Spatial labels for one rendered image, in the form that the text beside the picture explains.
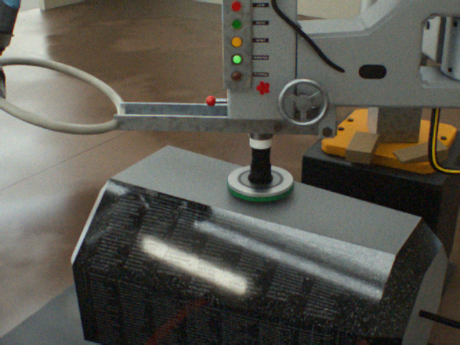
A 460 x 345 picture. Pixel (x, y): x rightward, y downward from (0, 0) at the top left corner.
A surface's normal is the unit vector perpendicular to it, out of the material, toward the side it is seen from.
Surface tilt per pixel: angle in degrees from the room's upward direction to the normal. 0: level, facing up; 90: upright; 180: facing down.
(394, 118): 90
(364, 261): 45
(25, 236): 0
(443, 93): 90
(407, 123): 90
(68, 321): 0
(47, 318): 0
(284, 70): 90
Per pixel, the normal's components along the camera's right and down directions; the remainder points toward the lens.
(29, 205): -0.01, -0.90
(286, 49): -0.03, 0.43
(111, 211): -0.36, -0.37
